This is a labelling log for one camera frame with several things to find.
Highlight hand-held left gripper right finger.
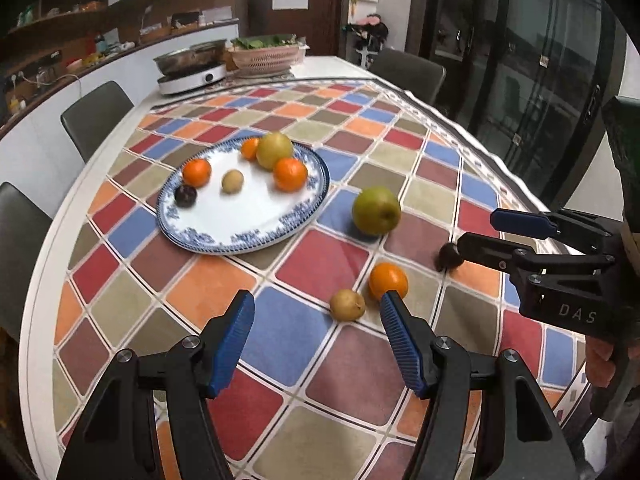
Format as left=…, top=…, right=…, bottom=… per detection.
left=380, top=290, right=581, bottom=480

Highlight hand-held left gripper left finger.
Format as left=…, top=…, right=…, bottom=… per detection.
left=55, top=289, right=256, bottom=480

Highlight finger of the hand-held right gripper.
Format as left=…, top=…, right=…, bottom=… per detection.
left=456, top=231, right=616, bottom=286
left=490, top=207, right=623, bottom=257

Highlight brown kiwi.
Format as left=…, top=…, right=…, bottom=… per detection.
left=329, top=288, right=367, bottom=322
left=221, top=169, right=245, bottom=195

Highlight blue rimmed white plate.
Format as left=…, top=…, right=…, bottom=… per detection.
left=156, top=136, right=331, bottom=256

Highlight green pear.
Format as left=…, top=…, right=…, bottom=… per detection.
left=351, top=186, right=402, bottom=236

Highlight yellow pear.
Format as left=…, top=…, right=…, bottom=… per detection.
left=256, top=131, right=295, bottom=171

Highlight person's right hand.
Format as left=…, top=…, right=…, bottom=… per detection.
left=584, top=332, right=621, bottom=391

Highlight colourful checked tablecloth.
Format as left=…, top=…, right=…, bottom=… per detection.
left=52, top=77, right=588, bottom=480

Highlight glass sliding door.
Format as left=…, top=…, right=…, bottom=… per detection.
left=405, top=0, right=631, bottom=211

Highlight grey dining chair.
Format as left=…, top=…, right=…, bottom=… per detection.
left=60, top=80, right=136, bottom=163
left=367, top=48, right=447, bottom=106
left=0, top=181, right=53, bottom=346

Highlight pink and black toy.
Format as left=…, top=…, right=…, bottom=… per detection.
left=347, top=11, right=391, bottom=66

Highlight white induction cooker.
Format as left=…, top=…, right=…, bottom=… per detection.
left=157, top=62, right=228, bottom=97

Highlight white kitchen counter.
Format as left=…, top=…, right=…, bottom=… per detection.
left=0, top=17, right=241, bottom=221

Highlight pink plastic basket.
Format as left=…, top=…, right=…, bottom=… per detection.
left=229, top=44, right=306, bottom=78

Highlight brown door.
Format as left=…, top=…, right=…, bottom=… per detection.
left=237, top=0, right=351, bottom=58

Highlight steel pot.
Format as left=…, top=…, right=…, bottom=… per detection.
left=152, top=39, right=228, bottom=77

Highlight green leafy vegetables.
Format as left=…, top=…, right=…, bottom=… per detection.
left=231, top=34, right=298, bottom=51

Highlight wooden wall shelf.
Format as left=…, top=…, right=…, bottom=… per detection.
left=0, top=0, right=238, bottom=66

